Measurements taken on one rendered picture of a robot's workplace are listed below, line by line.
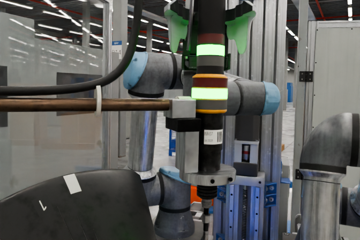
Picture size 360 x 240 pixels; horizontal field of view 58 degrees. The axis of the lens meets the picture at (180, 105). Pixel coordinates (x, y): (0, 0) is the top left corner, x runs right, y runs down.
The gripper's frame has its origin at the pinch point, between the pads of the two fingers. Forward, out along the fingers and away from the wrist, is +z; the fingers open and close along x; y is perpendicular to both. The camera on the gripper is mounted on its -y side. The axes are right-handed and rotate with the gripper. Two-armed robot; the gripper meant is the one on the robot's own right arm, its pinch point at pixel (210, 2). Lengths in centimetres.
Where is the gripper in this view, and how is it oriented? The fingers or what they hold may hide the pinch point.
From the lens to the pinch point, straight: 39.8
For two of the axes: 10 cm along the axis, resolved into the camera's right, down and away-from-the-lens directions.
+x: -10.0, -0.2, 0.3
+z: -0.3, 0.6, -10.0
